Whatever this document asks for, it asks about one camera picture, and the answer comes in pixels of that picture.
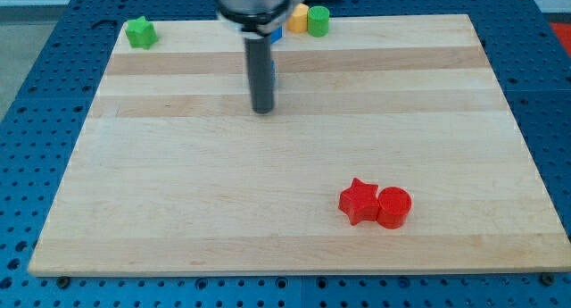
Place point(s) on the green star block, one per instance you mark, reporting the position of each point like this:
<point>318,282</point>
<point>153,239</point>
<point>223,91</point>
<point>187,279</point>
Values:
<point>141,33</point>

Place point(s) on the red cylinder block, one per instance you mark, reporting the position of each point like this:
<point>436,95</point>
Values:
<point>395,204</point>

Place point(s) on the yellow block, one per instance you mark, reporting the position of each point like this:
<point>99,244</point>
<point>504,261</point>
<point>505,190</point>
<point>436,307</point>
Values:
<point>298,21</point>

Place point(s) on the red star block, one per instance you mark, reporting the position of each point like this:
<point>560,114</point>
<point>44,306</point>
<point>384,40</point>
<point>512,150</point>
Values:
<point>359,202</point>

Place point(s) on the green cylinder block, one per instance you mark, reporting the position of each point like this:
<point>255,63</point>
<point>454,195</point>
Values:
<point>318,21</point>

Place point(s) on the wooden board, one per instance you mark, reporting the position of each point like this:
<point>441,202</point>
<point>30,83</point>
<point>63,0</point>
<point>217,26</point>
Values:
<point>173,174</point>

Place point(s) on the blue triangle block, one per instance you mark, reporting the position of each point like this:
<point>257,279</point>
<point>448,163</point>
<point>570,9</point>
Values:
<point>276,35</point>

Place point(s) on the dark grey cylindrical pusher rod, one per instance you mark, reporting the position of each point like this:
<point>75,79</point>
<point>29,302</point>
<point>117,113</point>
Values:
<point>260,74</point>

